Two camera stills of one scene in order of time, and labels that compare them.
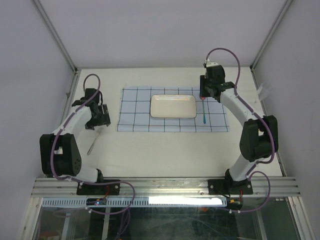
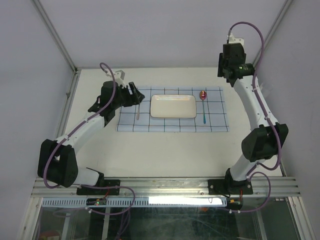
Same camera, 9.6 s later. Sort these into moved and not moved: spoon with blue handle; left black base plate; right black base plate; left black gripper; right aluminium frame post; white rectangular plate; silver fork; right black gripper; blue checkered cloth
Moved: silver fork; left black gripper; right black gripper
Not moved: spoon with blue handle; white rectangular plate; blue checkered cloth; right aluminium frame post; left black base plate; right black base plate
